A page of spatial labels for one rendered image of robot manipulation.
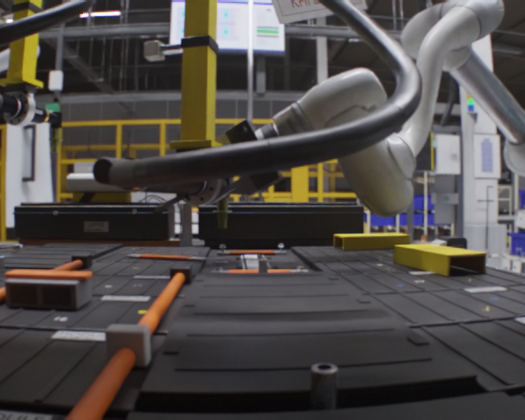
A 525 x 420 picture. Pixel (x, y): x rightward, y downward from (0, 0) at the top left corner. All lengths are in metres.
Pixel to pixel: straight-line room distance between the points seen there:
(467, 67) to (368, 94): 0.61
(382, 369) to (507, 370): 0.08
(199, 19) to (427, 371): 0.75
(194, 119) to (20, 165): 2.76
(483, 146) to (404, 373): 4.43
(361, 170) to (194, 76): 0.35
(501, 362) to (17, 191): 3.38
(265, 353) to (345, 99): 0.60
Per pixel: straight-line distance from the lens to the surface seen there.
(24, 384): 0.28
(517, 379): 0.29
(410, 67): 0.55
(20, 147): 3.53
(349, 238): 0.99
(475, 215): 4.58
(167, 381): 0.25
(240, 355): 0.29
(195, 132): 0.83
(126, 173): 0.47
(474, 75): 1.41
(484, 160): 4.65
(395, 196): 0.86
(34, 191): 3.51
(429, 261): 0.69
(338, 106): 0.82
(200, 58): 0.86
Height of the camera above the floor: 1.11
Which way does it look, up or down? 1 degrees down
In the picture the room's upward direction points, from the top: straight up
